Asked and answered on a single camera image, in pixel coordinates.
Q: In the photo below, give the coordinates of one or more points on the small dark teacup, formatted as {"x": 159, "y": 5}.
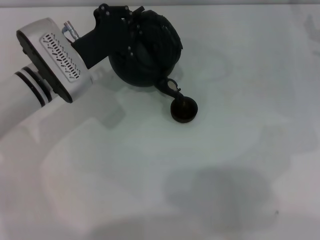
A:
{"x": 184, "y": 111}

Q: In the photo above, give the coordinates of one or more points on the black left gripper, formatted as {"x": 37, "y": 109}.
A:
{"x": 107, "y": 37}

